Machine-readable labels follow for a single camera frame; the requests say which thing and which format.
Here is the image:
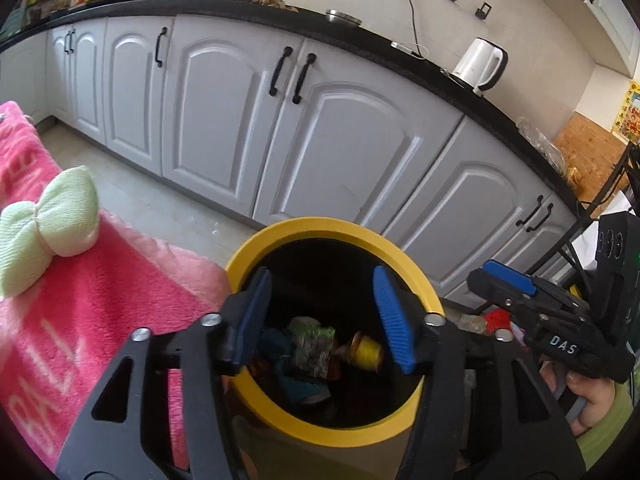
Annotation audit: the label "black kitchen countertop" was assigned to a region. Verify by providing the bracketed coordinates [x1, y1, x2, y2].
[0, 0, 591, 216]

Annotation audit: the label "green foil wrapper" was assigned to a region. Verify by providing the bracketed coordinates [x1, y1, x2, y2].
[287, 316, 337, 378]

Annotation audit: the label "colourful wall poster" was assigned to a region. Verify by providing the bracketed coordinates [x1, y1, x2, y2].
[612, 80, 640, 141]

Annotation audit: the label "wooden panel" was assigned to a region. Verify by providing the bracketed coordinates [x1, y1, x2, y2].
[555, 112, 631, 206]

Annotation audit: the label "small yellow cup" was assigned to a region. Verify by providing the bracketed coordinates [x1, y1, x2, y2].
[347, 331, 386, 372]

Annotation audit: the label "white electric kettle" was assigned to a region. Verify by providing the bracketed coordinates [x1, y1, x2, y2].
[450, 37, 508, 97]

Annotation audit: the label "blue knitted cloth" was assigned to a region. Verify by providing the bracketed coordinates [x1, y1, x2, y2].
[257, 327, 333, 406]

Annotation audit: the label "black metal rack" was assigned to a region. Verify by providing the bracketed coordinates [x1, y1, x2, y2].
[545, 145, 640, 281]

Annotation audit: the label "clear plastic bag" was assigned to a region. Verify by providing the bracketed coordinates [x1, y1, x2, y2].
[515, 117, 568, 171]

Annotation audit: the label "yellow trash bin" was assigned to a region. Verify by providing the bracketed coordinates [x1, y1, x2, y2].
[223, 217, 446, 448]

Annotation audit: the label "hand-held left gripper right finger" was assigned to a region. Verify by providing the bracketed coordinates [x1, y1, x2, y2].
[372, 265, 588, 480]

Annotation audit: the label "pink printed blanket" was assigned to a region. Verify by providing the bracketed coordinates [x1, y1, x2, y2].
[0, 101, 236, 471]

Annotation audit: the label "steel bowl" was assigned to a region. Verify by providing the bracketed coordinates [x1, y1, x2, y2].
[325, 8, 362, 26]

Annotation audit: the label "black power cable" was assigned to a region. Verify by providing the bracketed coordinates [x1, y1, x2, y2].
[405, 0, 431, 58]

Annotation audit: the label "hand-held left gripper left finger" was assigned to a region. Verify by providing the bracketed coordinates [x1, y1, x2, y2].
[55, 266, 273, 480]

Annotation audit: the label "person's right hand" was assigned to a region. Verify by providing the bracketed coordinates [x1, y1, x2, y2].
[542, 360, 618, 438]

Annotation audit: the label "crumpled grey wrapper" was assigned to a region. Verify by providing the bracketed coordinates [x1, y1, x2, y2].
[457, 314, 488, 336]

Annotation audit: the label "light green bow cloth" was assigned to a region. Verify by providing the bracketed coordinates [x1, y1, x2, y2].
[0, 166, 100, 298]

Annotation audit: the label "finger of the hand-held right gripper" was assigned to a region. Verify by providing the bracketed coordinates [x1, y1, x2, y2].
[466, 268, 540, 328]
[482, 259, 592, 313]

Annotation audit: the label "white lower kitchen cabinets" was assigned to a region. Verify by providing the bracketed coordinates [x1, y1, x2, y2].
[0, 14, 578, 306]

